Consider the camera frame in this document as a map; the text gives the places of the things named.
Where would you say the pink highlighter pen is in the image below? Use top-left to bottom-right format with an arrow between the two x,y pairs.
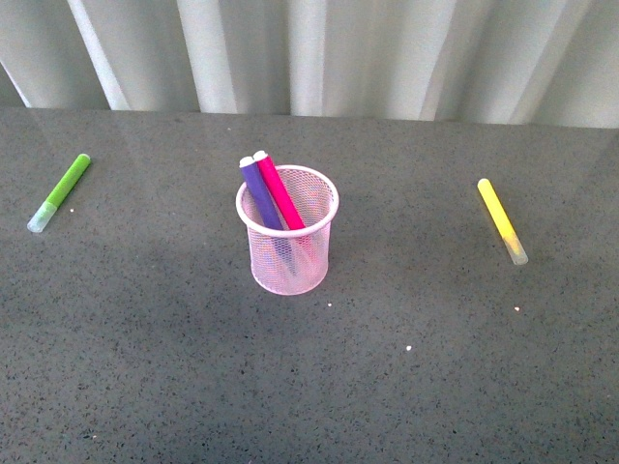
252,149 -> 315,272

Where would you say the purple highlighter pen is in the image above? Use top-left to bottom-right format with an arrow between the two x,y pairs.
239,157 -> 296,275

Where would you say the pink mesh pen cup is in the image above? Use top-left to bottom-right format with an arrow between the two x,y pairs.
236,164 -> 339,296

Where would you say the yellow highlighter pen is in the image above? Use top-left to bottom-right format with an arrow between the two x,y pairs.
477,178 -> 528,266

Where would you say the green highlighter pen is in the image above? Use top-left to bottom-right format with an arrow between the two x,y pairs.
27,154 -> 91,233

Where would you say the white pleated curtain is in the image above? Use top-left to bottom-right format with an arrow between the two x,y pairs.
1,1 -> 618,128

